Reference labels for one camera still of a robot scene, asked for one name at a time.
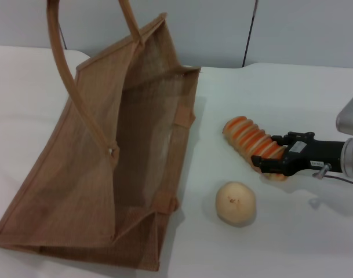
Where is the brown jute tote bag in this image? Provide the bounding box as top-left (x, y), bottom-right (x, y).
top-left (0, 0), bottom-right (202, 264)

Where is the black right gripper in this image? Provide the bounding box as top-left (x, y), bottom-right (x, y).
top-left (250, 131), bottom-right (347, 177)

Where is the orange striped bread loaf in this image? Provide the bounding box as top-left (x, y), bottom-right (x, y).
top-left (221, 115), bottom-right (289, 182)

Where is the thin red cable with connector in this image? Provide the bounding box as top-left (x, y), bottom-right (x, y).
top-left (312, 163), bottom-right (353, 188)

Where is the round pale egg yolk pastry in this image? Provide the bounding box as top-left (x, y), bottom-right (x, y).
top-left (215, 181), bottom-right (257, 228)

